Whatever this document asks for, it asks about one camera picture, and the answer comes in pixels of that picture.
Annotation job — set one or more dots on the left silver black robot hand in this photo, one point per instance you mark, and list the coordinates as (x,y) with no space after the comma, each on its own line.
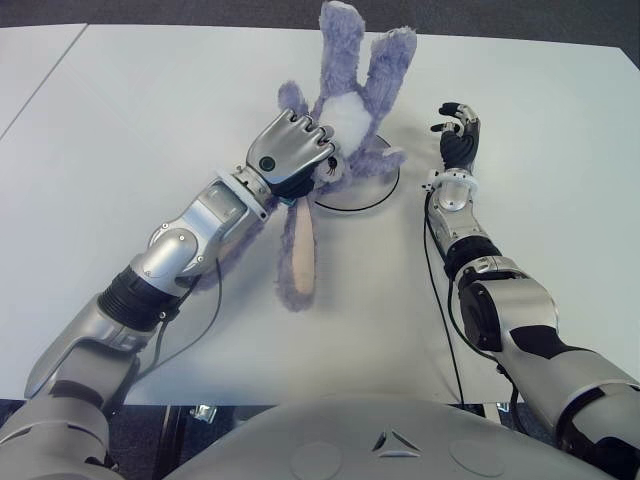
(290,150)

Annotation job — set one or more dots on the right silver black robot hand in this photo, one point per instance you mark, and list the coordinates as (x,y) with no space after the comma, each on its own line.
(461,145)

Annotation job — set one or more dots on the purple plush bunny doll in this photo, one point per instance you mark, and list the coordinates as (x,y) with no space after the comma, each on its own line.
(345,65)

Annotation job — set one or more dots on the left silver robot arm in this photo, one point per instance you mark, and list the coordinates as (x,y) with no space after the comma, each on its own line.
(165,255)

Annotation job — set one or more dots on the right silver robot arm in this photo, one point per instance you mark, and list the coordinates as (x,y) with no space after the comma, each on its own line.
(520,310)

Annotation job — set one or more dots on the white plate with black rim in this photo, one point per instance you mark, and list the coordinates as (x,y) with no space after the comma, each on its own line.
(360,195)

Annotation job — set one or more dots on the grey robot torso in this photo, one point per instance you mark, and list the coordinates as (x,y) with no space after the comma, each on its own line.
(390,440)

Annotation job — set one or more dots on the metal table bracket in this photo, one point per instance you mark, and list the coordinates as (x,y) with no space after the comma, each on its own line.
(202,412)
(501,407)

